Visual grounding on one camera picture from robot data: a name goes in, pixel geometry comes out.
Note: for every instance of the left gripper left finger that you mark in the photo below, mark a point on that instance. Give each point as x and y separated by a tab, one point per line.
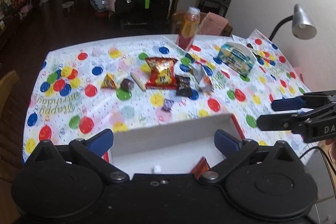
88	153

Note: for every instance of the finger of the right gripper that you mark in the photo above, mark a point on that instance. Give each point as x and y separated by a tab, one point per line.
288	104
283	121

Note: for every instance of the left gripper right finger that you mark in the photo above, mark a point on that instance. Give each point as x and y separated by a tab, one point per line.
236	153

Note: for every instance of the white spicy strips bag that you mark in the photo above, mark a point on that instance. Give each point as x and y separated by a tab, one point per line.
202	78

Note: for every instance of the yellow m&m's bag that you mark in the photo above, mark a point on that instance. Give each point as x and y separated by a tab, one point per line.
109	82

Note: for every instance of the black candy packet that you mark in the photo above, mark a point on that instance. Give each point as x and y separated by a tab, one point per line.
183	86

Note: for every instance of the red brown snack bag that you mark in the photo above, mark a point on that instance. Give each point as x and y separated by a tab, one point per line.
161	73

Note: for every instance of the white red cardboard box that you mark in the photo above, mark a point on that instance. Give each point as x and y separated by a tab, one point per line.
171	148

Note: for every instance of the balloon birthday tablecloth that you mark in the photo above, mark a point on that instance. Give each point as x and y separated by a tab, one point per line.
143	81

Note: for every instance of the teal tissue pack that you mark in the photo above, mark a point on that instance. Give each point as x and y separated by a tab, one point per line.
238	57

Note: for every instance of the grey desk lamp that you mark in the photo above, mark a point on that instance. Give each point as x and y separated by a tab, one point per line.
302	27

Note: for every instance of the brown wrapped cake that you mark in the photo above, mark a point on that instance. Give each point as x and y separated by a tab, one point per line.
127	85

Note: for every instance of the purple candy wrapper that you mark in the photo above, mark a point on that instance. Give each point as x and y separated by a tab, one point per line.
167	105

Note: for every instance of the wooden chair left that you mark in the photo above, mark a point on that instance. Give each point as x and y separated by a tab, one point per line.
14	103

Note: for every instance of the beige wafer stick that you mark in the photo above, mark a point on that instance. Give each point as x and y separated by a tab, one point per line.
138	81

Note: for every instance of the wooden chair with pink cloth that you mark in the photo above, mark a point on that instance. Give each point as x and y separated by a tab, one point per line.
211	24

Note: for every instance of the orange drink bottle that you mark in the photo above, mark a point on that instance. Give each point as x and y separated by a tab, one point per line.
190	22

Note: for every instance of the black luggage with green stripe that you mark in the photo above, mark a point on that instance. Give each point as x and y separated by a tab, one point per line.
142	11

